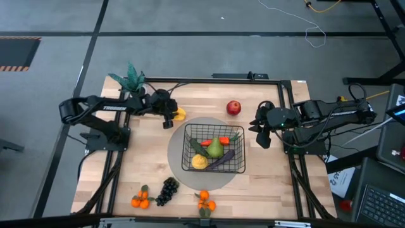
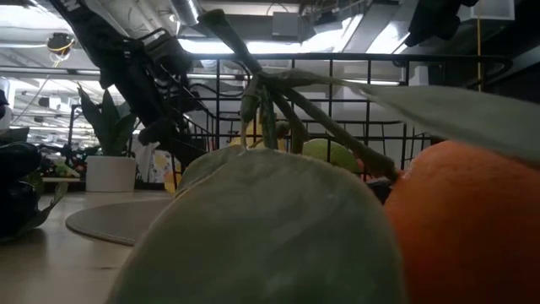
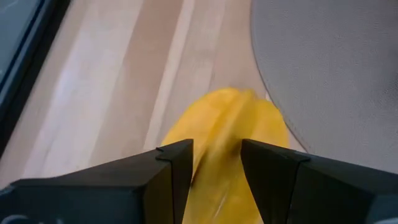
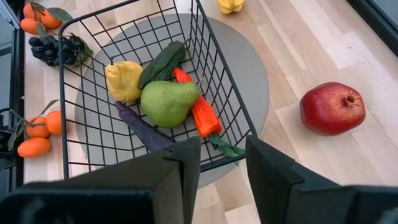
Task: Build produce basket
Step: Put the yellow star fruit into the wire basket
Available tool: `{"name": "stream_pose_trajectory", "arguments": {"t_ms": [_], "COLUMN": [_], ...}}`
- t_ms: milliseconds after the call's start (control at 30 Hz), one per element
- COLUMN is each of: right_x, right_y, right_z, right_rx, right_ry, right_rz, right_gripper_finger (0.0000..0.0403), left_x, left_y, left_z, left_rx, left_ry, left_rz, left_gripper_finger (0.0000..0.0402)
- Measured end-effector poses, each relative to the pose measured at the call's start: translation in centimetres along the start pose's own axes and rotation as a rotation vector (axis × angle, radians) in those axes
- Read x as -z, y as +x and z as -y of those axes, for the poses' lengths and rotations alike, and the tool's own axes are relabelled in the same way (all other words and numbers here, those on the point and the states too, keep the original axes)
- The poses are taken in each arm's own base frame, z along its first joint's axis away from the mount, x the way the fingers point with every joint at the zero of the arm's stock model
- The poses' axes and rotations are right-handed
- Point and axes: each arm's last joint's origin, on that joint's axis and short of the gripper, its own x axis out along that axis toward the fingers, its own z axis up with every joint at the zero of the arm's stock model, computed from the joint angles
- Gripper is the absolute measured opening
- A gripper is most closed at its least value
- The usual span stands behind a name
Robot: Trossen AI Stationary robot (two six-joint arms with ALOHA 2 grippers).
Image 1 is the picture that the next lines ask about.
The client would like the yellow cable with plug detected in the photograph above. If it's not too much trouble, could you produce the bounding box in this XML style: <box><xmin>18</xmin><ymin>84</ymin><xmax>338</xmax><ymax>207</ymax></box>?
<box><xmin>337</xmin><ymin>90</ymin><xmax>390</xmax><ymax>104</ymax></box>

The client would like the green pear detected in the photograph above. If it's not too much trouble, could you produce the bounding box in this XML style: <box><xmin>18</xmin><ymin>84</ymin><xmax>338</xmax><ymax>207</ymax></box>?
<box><xmin>206</xmin><ymin>136</ymin><xmax>225</xmax><ymax>159</ymax></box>

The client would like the purple eggplant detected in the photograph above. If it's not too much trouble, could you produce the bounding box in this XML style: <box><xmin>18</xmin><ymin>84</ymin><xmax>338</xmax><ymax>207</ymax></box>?
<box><xmin>207</xmin><ymin>149</ymin><xmax>236</xmax><ymax>170</ymax></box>

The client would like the black floor stand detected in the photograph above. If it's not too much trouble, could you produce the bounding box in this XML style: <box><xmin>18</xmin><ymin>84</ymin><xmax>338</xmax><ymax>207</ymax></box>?
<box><xmin>343</xmin><ymin>0</ymin><xmax>405</xmax><ymax>86</ymax></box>

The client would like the yellow banana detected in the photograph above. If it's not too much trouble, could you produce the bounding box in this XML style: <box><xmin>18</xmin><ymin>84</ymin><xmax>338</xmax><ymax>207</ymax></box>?
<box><xmin>173</xmin><ymin>106</ymin><xmax>187</xmax><ymax>122</ymax></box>

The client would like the green plant white pot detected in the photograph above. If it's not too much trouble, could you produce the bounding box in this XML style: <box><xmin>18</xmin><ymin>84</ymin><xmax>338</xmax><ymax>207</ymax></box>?
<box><xmin>108</xmin><ymin>61</ymin><xmax>147</xmax><ymax>98</ymax></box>

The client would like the orange carrot green top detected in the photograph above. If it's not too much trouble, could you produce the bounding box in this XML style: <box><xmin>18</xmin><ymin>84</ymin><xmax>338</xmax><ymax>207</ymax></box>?
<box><xmin>200</xmin><ymin>132</ymin><xmax>240</xmax><ymax>147</ymax></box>

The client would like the tangerine cluster with leaves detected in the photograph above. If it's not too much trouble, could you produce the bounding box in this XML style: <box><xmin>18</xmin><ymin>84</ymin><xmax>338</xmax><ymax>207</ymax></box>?
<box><xmin>130</xmin><ymin>184</ymin><xmax>156</xmax><ymax>210</ymax></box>
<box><xmin>194</xmin><ymin>189</ymin><xmax>217</xmax><ymax>219</ymax></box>

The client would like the tablet with lit screen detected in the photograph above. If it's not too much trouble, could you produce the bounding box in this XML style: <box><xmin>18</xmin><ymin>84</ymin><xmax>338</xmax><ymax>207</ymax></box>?
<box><xmin>385</xmin><ymin>103</ymin><xmax>405</xmax><ymax>127</ymax></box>

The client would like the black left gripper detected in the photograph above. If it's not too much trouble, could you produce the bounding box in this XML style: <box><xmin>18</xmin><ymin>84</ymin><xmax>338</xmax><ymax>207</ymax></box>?
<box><xmin>147</xmin><ymin>89</ymin><xmax>178</xmax><ymax>130</ymax></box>

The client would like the grey stand foot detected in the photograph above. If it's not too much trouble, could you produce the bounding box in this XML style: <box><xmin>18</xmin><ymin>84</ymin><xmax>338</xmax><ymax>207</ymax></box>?
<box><xmin>0</xmin><ymin>138</ymin><xmax>25</xmax><ymax>153</ymax></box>

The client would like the yellow lemon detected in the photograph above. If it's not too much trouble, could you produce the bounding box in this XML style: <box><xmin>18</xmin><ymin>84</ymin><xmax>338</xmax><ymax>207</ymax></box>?
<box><xmin>191</xmin><ymin>153</ymin><xmax>209</xmax><ymax>170</ymax></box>

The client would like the black desk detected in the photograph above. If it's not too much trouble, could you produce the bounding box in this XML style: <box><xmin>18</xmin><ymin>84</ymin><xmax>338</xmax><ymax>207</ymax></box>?
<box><xmin>351</xmin><ymin>156</ymin><xmax>405</xmax><ymax>228</ymax></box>

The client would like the white printed paper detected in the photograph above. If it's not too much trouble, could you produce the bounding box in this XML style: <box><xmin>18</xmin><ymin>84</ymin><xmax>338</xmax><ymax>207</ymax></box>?
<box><xmin>327</xmin><ymin>154</ymin><xmax>357</xmax><ymax>199</ymax></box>

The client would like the red apple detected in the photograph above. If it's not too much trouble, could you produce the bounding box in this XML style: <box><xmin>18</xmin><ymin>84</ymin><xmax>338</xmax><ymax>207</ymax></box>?
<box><xmin>226</xmin><ymin>100</ymin><xmax>242</xmax><ymax>117</ymax></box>

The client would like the dark green cucumber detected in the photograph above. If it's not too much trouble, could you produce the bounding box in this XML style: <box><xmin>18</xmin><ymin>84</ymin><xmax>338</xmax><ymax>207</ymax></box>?
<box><xmin>189</xmin><ymin>137</ymin><xmax>210</xmax><ymax>158</ymax></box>

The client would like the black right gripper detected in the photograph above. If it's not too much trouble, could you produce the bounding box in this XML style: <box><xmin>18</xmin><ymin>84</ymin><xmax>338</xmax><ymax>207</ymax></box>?
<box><xmin>248</xmin><ymin>107</ymin><xmax>298</xmax><ymax>149</ymax></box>

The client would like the thin white rod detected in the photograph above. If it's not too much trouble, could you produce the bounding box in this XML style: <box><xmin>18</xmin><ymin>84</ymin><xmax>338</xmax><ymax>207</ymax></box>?
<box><xmin>341</xmin><ymin>117</ymin><xmax>394</xmax><ymax>147</ymax></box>

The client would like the black keyboard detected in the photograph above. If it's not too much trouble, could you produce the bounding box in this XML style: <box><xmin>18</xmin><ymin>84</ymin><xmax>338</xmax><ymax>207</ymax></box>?
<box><xmin>356</xmin><ymin>184</ymin><xmax>405</xmax><ymax>228</ymax></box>

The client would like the black aluminium table frame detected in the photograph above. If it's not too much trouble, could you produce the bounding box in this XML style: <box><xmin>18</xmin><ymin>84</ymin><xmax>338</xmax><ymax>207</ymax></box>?
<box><xmin>71</xmin><ymin>72</ymin><xmax>338</xmax><ymax>222</ymax></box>

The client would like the black hazard-striped floor plate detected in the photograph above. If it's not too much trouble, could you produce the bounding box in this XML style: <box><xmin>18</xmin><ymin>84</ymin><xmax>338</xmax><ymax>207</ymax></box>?
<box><xmin>0</xmin><ymin>36</ymin><xmax>42</xmax><ymax>72</ymax></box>

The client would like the black grape bunch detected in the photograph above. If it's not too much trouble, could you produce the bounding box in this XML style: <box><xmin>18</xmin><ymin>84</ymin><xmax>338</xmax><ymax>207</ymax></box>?
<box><xmin>154</xmin><ymin>176</ymin><xmax>180</xmax><ymax>207</ymax></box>

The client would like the yellow floor cable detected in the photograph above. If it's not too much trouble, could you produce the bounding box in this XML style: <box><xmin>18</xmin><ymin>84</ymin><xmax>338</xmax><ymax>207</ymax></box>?
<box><xmin>303</xmin><ymin>0</ymin><xmax>343</xmax><ymax>13</ymax></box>

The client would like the round grey mat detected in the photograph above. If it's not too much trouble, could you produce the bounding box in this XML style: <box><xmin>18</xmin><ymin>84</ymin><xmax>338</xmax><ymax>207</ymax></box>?
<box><xmin>166</xmin><ymin>116</ymin><xmax>239</xmax><ymax>192</ymax></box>

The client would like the white floor cable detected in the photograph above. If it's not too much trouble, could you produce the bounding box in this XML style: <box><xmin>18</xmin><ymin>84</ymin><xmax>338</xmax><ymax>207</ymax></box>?
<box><xmin>258</xmin><ymin>0</ymin><xmax>327</xmax><ymax>49</ymax></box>

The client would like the black wire basket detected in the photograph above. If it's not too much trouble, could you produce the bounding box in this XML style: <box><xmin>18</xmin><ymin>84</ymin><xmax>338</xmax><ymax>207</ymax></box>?
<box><xmin>181</xmin><ymin>123</ymin><xmax>246</xmax><ymax>174</ymax></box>

